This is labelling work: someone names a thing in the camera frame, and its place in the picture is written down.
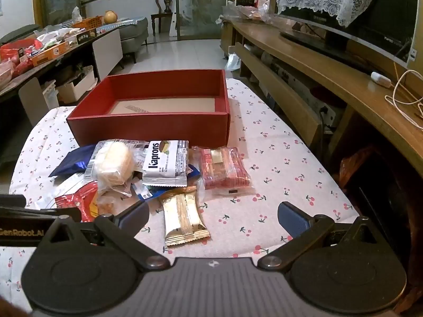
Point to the dark wooden chair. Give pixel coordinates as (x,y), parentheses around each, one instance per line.
(164,1)

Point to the red plastic bag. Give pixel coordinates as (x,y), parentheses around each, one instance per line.
(16,49)

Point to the red clear snack packet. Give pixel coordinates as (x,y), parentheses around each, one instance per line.
(224,170)

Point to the orange cardboard box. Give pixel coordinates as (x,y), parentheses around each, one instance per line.
(49,54)

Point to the clear plastic bags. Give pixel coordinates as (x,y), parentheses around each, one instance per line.
(251,14)

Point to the black snack box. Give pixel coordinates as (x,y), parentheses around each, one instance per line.
(81,38)

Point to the yellow pomelo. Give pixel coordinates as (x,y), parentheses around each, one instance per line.
(110,17)

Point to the cherry print tablecloth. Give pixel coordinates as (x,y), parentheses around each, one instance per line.
(281,158)

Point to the curved television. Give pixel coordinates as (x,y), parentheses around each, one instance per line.
(370,39)

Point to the red cardboard box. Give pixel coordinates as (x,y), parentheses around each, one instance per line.
(148,128)

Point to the blue checkered cloth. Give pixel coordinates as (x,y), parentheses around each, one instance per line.
(127,22)

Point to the white storage box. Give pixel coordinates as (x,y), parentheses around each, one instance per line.
(77,87)

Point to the white power strip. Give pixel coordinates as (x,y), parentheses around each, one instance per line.
(325,112)

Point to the white tissue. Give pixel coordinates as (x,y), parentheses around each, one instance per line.
(76,13)

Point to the wooden television stand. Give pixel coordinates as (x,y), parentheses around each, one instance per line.
(330,79)

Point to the orange plastic basket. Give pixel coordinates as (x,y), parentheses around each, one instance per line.
(89,23)

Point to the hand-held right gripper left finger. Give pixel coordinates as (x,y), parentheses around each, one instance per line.
(135,213)

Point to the grey sofa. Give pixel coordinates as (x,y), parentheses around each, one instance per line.
(132,38)

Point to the white plastic bin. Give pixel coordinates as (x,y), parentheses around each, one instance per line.
(51,95)

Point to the gold snack packet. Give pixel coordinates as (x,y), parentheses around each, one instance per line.
(183,216)

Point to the dark coffee table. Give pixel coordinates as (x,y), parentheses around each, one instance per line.
(105,52)

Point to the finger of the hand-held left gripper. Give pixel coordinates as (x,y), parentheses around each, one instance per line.
(33,214)
(13,200)

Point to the small blue white snack packet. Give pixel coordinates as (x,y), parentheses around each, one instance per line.
(145,193)

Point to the white power adapter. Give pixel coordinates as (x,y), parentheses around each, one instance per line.
(380,80)

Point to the orange plastic bag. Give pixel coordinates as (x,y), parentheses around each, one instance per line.
(355,168)

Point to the white black-print snack packet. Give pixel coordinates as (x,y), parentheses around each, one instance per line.
(162,163)

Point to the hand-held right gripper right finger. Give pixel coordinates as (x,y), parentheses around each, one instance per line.
(292,220)

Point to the white plastic bag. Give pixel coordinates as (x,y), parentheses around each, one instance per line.
(233,62)

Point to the clear packet with yellow cake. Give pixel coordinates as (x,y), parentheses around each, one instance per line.
(114,163)

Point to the white and red snack packet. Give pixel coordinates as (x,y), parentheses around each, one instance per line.
(79,198)

